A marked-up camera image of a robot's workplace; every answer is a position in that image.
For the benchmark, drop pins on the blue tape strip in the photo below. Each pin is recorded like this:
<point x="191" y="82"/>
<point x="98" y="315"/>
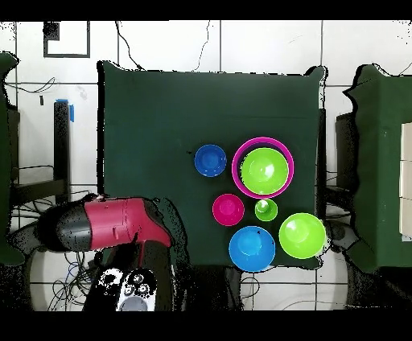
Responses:
<point x="71" y="112"/>

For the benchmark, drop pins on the dark green table cloth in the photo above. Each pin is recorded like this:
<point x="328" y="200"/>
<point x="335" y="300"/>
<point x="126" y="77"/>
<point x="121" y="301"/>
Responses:
<point x="161" y="112"/>

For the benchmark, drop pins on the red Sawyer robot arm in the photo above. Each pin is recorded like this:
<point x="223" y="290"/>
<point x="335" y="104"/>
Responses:
<point x="112" y="222"/>

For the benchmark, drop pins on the lime green large bowl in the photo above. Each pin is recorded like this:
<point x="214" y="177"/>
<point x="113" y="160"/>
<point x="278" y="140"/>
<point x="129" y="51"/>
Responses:
<point x="302" y="235"/>
<point x="264" y="170"/>

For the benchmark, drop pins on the red small bowl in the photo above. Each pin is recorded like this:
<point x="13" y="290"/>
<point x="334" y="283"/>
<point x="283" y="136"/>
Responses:
<point x="228" y="209"/>

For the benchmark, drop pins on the lime green small cup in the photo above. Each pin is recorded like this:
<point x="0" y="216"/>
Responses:
<point x="266" y="209"/>

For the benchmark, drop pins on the black post stand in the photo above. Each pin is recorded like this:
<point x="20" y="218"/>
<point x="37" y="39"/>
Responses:
<point x="61" y="154"/>

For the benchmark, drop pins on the white boxes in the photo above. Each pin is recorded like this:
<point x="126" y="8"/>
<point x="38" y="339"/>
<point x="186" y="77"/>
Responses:
<point x="406" y="180"/>

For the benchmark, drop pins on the black square floor frame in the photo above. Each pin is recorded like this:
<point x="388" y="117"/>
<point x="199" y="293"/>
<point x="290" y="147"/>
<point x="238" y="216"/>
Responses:
<point x="51" y="30"/>

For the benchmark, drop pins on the dark blue small bowl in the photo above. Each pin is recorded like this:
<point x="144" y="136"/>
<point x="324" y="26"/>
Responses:
<point x="210" y="160"/>

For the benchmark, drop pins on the green cloth side table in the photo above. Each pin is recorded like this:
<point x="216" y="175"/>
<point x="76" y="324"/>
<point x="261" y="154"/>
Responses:
<point x="4" y="144"/>
<point x="379" y="161"/>

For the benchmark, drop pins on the black stand base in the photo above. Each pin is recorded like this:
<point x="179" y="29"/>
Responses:
<point x="338" y="233"/>
<point x="22" y="238"/>

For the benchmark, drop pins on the pink large bowl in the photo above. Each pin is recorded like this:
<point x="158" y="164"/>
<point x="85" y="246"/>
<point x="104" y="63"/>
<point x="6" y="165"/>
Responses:
<point x="234" y="167"/>

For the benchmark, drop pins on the blue large bowl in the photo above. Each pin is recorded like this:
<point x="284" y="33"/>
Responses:
<point x="252" y="249"/>

